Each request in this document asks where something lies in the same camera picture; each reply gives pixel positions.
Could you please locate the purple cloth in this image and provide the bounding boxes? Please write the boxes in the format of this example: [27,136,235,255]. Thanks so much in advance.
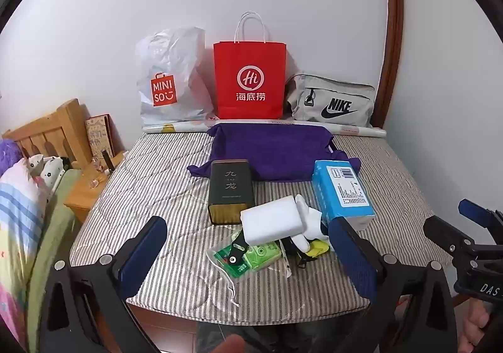
[186,122,361,182]

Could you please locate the person's right hand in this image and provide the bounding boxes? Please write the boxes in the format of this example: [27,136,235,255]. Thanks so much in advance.
[461,304,492,353]

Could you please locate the red paper shopping bag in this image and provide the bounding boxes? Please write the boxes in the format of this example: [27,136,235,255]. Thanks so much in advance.
[213,12,287,120]

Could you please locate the colourful striped blanket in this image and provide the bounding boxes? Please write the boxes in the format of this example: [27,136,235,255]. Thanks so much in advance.
[0,158,50,346]

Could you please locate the white plastic shopping bag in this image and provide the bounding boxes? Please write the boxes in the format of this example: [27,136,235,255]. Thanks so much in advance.
[135,27,215,126]

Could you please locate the yellow and black pouch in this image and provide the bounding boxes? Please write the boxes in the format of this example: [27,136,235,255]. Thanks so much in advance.
[281,237,331,269]

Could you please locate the spotted white pillow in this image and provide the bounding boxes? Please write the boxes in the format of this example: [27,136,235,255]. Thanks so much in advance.
[25,154,73,196]

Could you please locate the white sock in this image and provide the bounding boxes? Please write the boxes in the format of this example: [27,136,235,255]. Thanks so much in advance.
[291,233,312,252]
[295,194,333,240]

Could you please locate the person's left hand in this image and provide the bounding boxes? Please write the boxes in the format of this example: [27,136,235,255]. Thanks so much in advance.
[212,333,252,353]

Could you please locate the striped quilted mat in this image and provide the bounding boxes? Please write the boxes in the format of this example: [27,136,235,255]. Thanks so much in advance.
[69,129,452,316]

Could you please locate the patterned notebook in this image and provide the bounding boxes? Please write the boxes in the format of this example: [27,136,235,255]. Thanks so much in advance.
[85,114,116,159]

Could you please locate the mesh drawstring pouch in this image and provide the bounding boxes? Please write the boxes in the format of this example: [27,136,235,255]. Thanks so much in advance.
[206,235,295,308]

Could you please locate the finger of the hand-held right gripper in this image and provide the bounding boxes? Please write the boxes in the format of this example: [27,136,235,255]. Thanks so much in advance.
[423,215,478,259]
[458,199,503,238]

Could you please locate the grey waist bag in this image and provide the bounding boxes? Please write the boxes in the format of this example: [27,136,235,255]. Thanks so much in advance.
[286,74,376,128]

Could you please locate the light green tissue pack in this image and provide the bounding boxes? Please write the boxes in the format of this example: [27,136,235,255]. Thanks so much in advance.
[244,241,284,273]

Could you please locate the white foam block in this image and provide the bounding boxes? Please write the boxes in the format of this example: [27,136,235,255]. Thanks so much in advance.
[240,196,309,245]

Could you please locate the wooden nightstand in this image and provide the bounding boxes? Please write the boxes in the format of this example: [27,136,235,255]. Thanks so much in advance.
[64,151,128,224]

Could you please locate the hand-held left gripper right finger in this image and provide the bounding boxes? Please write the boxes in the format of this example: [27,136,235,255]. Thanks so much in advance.
[328,216,458,353]

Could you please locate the purple plush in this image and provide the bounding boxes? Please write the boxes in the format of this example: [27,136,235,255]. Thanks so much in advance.
[0,139,24,181]

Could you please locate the wooden headboard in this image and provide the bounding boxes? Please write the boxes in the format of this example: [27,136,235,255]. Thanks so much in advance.
[2,98,93,171]

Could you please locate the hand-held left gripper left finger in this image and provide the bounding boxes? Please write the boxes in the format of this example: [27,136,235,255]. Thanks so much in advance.
[41,215,169,353]

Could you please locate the wooden door frame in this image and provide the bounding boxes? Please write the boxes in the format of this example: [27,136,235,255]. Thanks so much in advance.
[371,0,405,130]

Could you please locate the blue tissue pack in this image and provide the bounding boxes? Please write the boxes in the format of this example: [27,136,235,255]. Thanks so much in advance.
[312,160,376,230]

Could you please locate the dark green tin box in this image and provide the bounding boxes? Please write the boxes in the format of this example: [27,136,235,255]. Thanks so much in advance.
[209,159,256,226]

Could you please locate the rolled patterned paper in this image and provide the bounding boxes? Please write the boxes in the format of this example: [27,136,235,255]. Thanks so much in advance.
[142,117,388,138]

